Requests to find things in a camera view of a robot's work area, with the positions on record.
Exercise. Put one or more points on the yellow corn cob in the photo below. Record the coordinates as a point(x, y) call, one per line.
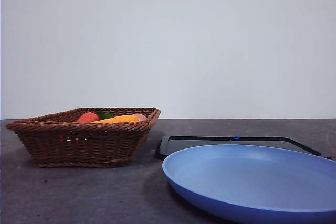
point(118, 119)

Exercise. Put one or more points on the blue round plate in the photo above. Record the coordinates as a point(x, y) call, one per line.
point(249, 182)

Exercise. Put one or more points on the brown woven wicker basket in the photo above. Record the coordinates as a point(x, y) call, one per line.
point(78, 150)

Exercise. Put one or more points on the pale brown egg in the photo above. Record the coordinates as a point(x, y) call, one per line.
point(142, 117)

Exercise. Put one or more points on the black rectangular tray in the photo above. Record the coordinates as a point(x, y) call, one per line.
point(183, 144)

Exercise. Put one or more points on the orange carrot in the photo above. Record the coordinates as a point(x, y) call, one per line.
point(88, 117)

